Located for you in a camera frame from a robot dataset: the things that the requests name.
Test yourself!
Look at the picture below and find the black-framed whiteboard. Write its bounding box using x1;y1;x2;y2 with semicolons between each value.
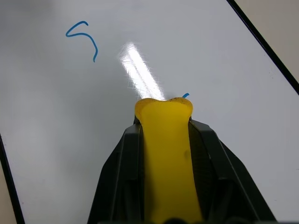
0;0;299;224

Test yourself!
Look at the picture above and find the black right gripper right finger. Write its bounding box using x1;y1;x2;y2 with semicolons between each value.
186;116;278;224

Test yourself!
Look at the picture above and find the yellow sponge eraser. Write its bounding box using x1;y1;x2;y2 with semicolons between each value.
134;97;203;224

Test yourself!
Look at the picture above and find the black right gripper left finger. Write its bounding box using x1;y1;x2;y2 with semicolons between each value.
86;116;146;224

